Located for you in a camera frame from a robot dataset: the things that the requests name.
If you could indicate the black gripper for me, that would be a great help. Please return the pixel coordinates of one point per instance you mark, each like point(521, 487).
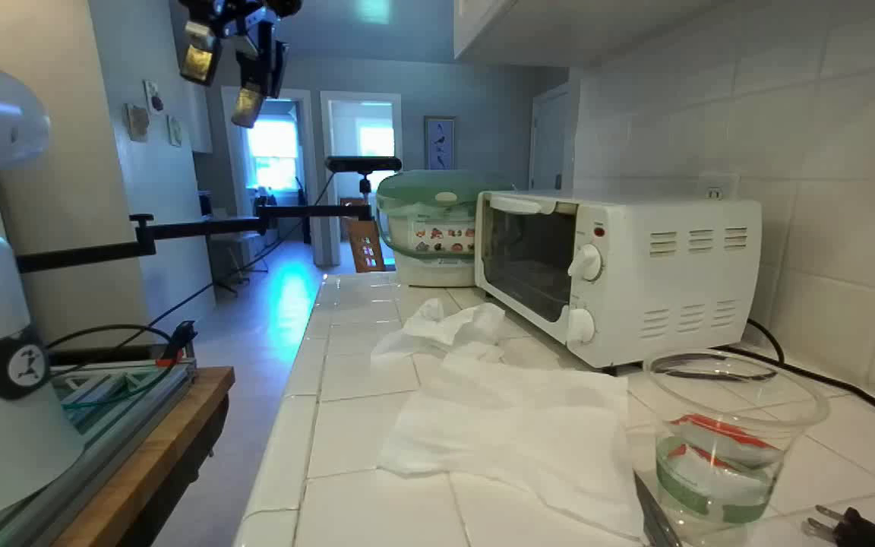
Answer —
point(245, 28)

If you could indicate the white tissue paper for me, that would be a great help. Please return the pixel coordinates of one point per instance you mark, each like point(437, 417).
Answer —
point(493, 412)

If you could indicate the white mini toaster oven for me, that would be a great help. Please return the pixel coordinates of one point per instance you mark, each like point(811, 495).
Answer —
point(620, 281)

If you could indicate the wooden chair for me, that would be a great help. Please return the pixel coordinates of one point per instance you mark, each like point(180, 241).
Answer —
point(366, 245)

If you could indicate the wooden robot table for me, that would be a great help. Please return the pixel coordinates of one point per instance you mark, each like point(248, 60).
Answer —
point(143, 490)

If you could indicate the clear plastic cup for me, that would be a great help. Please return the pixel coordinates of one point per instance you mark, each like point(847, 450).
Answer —
point(727, 431)

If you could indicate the metal spoon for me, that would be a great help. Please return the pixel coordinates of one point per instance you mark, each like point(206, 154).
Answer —
point(658, 528)

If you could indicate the black power plug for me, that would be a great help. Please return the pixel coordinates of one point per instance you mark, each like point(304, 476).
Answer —
point(843, 528)

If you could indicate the blue framed wall picture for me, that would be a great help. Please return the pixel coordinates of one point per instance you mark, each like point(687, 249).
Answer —
point(437, 142)

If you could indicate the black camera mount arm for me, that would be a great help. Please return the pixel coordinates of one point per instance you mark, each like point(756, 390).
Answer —
point(146, 236)

